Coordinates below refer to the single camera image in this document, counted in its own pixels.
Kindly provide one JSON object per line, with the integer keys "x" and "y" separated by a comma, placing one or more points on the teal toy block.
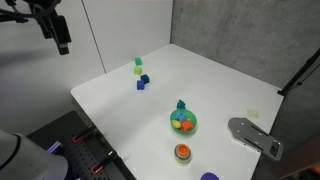
{"x": 181, "y": 104}

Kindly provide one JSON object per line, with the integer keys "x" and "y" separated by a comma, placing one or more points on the dark blue cube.
{"x": 145, "y": 78}

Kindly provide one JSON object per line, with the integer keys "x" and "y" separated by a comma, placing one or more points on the orange star toy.
{"x": 187, "y": 125}

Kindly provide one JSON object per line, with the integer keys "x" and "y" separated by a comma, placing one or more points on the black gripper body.
{"x": 55, "y": 28}

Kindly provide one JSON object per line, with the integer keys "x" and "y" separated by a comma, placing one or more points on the purple lit strip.
{"x": 54, "y": 147}

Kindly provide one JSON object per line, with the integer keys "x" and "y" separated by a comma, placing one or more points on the black perforated board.
{"x": 80, "y": 156}

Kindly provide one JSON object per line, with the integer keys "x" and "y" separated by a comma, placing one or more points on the black tripod pole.
{"x": 300, "y": 74}

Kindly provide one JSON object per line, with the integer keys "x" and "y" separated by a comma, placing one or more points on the red and black clamp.
{"x": 104, "y": 162}
{"x": 84, "y": 134}

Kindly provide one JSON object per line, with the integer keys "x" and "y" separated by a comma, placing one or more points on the orange round toy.
{"x": 182, "y": 153}

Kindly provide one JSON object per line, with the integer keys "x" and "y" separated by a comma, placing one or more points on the green bowl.
{"x": 190, "y": 115}

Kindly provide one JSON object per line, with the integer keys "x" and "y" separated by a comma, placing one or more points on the purple ridged toy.
{"x": 209, "y": 176}

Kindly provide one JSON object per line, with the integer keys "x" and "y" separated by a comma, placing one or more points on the yellow toy piece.
{"x": 176, "y": 124}

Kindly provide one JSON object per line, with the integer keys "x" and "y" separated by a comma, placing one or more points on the green cube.
{"x": 138, "y": 61}

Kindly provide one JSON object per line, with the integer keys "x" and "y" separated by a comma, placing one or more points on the blue toy piece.
{"x": 181, "y": 117}

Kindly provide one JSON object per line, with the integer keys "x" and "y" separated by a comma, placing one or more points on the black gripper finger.
{"x": 64, "y": 48}

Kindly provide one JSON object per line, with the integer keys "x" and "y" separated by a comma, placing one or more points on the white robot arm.
{"x": 23, "y": 160}

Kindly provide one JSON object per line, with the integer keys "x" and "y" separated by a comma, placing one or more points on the yellow-green cube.
{"x": 137, "y": 70}

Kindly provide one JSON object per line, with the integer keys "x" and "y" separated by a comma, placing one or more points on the grey metal plate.
{"x": 255, "y": 137}

